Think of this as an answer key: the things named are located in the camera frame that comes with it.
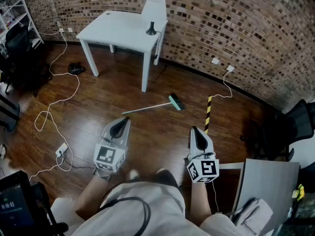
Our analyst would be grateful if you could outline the thin white cord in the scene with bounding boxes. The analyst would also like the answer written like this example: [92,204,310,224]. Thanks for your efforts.
[211,180,220,214]

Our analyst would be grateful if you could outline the short white charger cable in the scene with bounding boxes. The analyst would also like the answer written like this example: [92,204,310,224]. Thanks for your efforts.
[211,64,235,99]

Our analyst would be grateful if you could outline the white power strip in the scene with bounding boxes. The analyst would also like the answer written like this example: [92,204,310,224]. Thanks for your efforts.
[55,143,69,157]

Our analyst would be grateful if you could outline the black lamp cable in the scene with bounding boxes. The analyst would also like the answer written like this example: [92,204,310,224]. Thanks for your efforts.
[152,30,166,84]

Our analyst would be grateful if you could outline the person's left forearm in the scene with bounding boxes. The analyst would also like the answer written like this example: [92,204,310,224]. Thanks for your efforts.
[73,175,116,221]

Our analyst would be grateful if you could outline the grey desk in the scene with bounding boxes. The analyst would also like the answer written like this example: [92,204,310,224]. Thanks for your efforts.
[218,158,301,231]

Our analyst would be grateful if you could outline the person's left hand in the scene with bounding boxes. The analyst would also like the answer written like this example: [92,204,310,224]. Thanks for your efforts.
[93,168,112,182]

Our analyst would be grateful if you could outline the long white extension cable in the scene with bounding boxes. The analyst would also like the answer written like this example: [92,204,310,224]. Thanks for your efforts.
[28,28,81,182]

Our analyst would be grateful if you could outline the black floor power cable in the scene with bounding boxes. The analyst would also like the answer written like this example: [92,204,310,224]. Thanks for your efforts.
[57,155,97,172]

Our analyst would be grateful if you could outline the person's beige shirt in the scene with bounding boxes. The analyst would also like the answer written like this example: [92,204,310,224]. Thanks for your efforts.
[50,180,248,236]

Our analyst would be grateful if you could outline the black tablet screen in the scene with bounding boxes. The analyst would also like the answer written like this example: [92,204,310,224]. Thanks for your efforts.
[0,170,59,236]

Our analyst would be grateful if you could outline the white square table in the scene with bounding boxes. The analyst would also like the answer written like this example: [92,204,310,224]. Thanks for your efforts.
[75,10,168,93]

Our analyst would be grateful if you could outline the dark low furniture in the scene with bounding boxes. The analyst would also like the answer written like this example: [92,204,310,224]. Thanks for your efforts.
[0,94,21,133]

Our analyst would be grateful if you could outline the white metal shelf rack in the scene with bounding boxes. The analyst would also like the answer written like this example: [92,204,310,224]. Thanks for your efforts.
[0,0,45,50]

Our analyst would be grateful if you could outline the yellow green small object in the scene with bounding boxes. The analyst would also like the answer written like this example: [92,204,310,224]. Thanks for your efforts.
[291,183,306,202]

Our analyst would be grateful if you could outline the teal broom with black bristles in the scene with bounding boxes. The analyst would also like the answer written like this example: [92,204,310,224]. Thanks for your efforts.
[121,93,186,115]

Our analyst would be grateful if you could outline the black plastic bag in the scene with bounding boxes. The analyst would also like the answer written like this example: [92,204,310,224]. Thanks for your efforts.
[67,61,86,75]

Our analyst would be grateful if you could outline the yellow black striped floor tape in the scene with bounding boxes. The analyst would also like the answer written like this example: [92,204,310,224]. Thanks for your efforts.
[204,95,213,135]

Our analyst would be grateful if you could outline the person's right forearm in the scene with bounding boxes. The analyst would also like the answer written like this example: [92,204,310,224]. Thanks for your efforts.
[189,181,213,223]

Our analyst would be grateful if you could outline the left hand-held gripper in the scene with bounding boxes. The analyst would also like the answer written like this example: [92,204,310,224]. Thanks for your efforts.
[93,117,131,173]

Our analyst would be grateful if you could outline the white table lamp black base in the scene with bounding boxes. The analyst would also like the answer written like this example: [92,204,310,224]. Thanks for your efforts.
[141,0,168,36]

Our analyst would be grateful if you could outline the grey fabric bag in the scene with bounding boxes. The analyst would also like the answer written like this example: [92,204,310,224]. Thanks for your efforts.
[231,197,274,236]

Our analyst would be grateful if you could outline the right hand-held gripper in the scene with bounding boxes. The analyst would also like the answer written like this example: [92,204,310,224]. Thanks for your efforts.
[184,126,220,183]

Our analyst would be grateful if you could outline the black mesh office chair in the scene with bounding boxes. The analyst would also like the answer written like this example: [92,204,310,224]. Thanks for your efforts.
[255,99,315,162]

